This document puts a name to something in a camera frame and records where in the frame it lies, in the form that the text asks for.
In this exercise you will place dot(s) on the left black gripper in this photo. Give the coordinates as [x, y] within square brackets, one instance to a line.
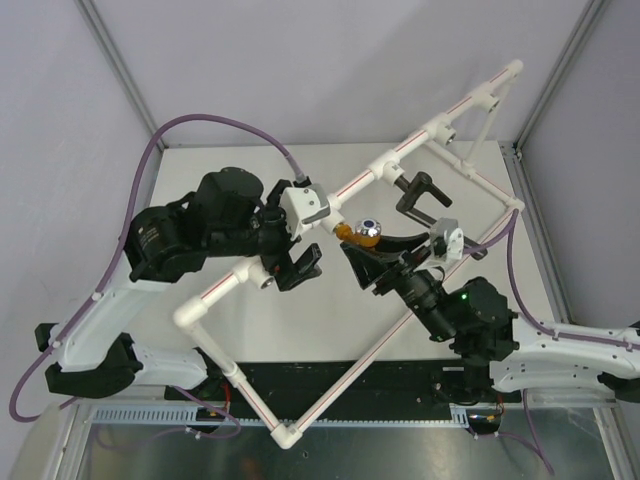
[283, 269]

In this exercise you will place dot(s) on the gold faucet with chrome knob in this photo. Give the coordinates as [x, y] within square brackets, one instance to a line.
[366, 233]

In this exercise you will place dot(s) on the white PVC pipe frame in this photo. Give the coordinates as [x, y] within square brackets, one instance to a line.
[386, 167]

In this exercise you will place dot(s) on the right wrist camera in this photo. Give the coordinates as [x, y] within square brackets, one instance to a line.
[446, 241]

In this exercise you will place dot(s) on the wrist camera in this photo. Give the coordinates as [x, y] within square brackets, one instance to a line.
[446, 241]
[303, 206]

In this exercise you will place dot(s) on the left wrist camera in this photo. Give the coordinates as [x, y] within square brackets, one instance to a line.
[303, 206]

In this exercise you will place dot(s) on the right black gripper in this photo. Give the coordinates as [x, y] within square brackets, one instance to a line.
[367, 263]

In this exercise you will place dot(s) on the aluminium frame rail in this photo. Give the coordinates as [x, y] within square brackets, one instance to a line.
[539, 398]

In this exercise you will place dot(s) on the white slotted cable duct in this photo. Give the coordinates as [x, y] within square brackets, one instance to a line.
[456, 416]

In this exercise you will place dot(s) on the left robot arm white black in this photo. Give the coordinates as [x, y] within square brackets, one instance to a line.
[228, 215]

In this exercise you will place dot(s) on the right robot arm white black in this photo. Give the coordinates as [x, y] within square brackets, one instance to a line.
[517, 351]

